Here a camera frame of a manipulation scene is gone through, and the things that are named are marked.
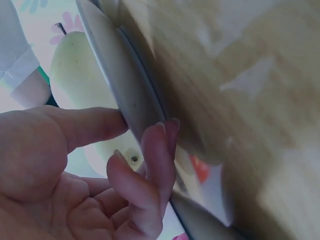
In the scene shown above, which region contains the person's left hand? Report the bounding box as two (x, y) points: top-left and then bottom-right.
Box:
(0, 106), (181, 240)

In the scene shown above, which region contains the pale green pear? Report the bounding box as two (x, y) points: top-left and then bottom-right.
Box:
(49, 22), (146, 176)

